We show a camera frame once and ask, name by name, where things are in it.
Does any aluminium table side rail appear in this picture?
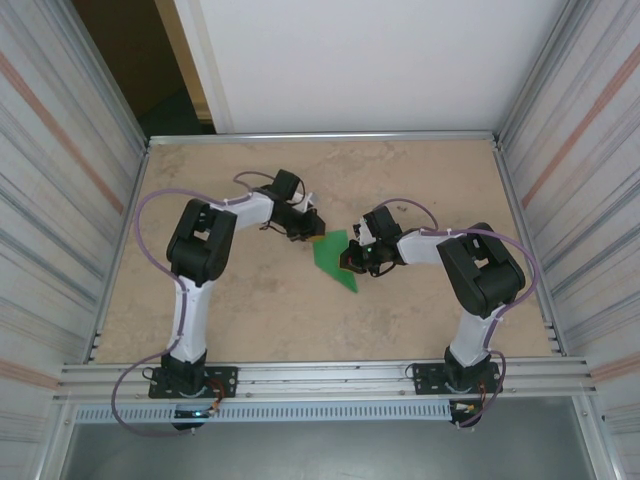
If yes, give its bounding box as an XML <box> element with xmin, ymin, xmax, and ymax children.
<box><xmin>492</xmin><ymin>139</ymin><xmax>569</xmax><ymax>357</ymax></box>
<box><xmin>88</xmin><ymin>142</ymin><xmax>152</xmax><ymax>364</ymax></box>

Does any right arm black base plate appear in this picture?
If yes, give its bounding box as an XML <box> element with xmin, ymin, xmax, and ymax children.
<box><xmin>411</xmin><ymin>360</ymin><xmax>503</xmax><ymax>396</ymax></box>

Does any small circuit board with LED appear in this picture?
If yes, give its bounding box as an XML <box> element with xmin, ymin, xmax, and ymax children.
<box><xmin>172</xmin><ymin>407</ymin><xmax>222</xmax><ymax>421</ymax></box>

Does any small yellow cable connector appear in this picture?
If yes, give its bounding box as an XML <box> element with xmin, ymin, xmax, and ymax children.
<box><xmin>449</xmin><ymin>399</ymin><xmax>484</xmax><ymax>419</ymax></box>

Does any aluminium frame post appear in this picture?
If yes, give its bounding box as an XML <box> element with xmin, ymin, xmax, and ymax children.
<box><xmin>492</xmin><ymin>0</ymin><xmax>596</xmax><ymax>146</ymax></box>

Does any grey metal lower panel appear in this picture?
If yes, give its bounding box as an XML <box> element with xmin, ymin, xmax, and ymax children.
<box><xmin>59</xmin><ymin>422</ymin><xmax>599</xmax><ymax>480</ymax></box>

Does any tan wooden door edge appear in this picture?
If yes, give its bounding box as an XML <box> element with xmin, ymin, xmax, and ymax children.
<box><xmin>153</xmin><ymin>0</ymin><xmax>217</xmax><ymax>122</ymax></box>

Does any long aluminium mounting rail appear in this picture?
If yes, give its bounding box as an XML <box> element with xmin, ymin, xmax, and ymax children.
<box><xmin>52</xmin><ymin>355</ymin><xmax>600</xmax><ymax>405</ymax></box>

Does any white door frame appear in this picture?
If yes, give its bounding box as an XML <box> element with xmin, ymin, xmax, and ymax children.
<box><xmin>172</xmin><ymin>0</ymin><xmax>236</xmax><ymax>135</ymax></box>

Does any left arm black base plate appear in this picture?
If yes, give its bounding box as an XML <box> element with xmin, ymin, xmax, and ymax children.
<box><xmin>148</xmin><ymin>366</ymin><xmax>239</xmax><ymax>400</ymax></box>

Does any aluminium table edge rail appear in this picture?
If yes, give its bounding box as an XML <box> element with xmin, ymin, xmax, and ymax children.
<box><xmin>146</xmin><ymin>130</ymin><xmax>503</xmax><ymax>149</ymax></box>

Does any grey slotted cable duct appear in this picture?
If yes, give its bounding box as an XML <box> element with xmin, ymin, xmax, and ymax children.
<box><xmin>72</xmin><ymin>399</ymin><xmax>455</xmax><ymax>425</ymax></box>

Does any green paper sheet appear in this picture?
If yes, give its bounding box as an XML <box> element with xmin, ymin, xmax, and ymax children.
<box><xmin>311</xmin><ymin>228</ymin><xmax>361</xmax><ymax>295</ymax></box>

